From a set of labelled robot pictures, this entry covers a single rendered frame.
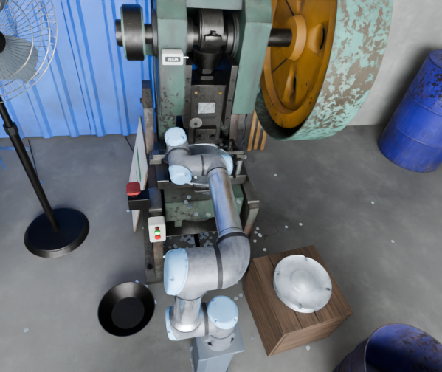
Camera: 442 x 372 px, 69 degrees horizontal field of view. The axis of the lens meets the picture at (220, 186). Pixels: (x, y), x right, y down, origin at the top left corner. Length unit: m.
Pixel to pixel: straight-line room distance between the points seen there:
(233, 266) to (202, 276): 0.08
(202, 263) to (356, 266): 1.68
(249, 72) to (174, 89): 0.29
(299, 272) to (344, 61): 1.05
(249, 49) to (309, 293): 1.14
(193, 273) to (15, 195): 2.00
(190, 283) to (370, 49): 0.85
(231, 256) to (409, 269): 1.88
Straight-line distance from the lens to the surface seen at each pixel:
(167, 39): 1.19
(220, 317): 1.23
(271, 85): 1.65
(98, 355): 1.93
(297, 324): 1.65
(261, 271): 1.72
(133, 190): 1.45
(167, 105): 1.31
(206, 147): 1.63
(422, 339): 1.81
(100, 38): 2.56
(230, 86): 1.32
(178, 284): 0.85
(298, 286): 1.69
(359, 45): 1.11
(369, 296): 2.32
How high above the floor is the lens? 1.82
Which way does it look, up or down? 46 degrees down
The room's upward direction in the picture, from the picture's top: 9 degrees clockwise
